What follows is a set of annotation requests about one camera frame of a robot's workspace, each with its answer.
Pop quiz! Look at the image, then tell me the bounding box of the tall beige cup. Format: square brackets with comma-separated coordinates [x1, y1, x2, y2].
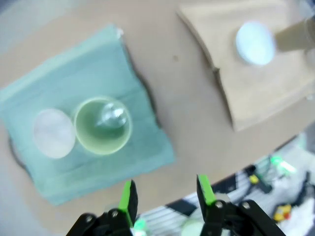
[273, 17, 315, 54]

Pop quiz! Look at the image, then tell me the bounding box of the tall green cup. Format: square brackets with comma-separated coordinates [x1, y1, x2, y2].
[73, 97, 134, 156]

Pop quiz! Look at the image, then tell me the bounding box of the white bowl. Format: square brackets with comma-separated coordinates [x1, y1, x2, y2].
[33, 109, 76, 159]

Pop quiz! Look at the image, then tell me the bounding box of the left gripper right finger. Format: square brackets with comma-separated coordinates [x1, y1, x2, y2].
[196, 174, 287, 236]

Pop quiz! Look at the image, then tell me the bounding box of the light blue bowl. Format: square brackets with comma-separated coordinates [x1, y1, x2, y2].
[235, 21, 276, 66]

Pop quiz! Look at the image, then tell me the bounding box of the green glowing light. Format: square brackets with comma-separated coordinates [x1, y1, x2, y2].
[269, 156, 297, 174]

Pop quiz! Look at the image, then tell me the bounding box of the teal cloth mat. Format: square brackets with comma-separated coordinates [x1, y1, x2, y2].
[0, 23, 177, 207]

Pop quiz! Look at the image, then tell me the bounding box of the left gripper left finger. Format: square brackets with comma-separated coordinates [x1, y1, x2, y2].
[65, 179, 138, 236]

